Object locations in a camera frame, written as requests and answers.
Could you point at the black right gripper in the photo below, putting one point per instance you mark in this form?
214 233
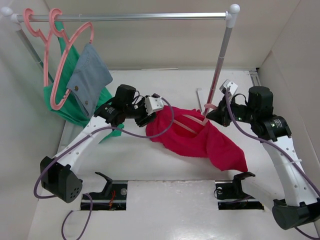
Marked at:
220 115

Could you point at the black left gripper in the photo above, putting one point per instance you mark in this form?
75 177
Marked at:
145 118

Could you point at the red t shirt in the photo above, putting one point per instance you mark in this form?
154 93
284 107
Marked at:
204 141

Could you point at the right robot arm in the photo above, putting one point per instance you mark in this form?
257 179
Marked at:
300 204

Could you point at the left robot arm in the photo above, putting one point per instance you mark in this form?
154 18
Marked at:
58 175

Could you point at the green t shirt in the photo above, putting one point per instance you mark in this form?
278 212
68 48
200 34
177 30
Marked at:
71 111

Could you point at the pink hanger with clothes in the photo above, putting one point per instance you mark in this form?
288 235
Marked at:
56 12

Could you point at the blue denim garment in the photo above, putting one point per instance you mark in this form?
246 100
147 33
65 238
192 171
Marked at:
89 78

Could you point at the metal clothes rack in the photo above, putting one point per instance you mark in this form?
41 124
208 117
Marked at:
73 22

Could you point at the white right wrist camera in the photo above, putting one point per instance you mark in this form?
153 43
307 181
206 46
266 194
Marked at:
229 85

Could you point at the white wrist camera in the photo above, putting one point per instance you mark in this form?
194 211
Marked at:
153 104
229 85

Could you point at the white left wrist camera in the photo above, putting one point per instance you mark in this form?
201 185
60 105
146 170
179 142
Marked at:
153 104

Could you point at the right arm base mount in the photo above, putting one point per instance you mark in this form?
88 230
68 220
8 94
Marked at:
230 195

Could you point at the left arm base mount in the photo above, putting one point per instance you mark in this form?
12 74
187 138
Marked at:
106 194

